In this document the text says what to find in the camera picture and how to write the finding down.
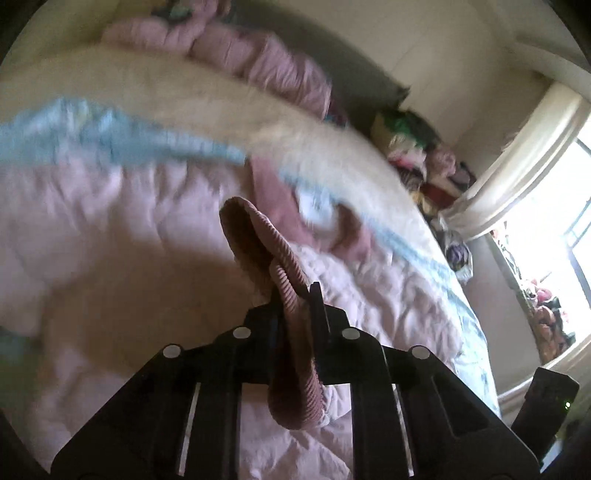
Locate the grey bed headboard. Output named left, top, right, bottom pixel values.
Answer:
left=222, top=0, right=411, bottom=134

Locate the blue cartoon printed blanket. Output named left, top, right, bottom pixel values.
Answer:
left=0, top=97, right=502, bottom=416

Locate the white plastic bag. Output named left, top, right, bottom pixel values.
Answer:
left=442, top=230, right=475, bottom=283

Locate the pink puffer jacket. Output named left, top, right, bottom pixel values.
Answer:
left=0, top=154, right=467, bottom=480

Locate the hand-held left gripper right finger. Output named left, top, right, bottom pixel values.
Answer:
left=310, top=281, right=541, bottom=480

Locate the pink rolled duvet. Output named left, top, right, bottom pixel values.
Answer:
left=102, top=0, right=333, bottom=121

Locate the cream curtain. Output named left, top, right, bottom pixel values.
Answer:
left=438, top=78, right=591, bottom=241

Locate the pile of folded clothes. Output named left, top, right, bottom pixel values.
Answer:
left=369, top=108, right=478, bottom=222

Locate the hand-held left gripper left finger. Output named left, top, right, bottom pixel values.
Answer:
left=51, top=302, right=283, bottom=480

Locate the bright window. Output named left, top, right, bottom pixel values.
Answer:
left=489, top=138, right=591, bottom=352

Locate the cream bed sheet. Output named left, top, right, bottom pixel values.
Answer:
left=0, top=46, right=458, bottom=278

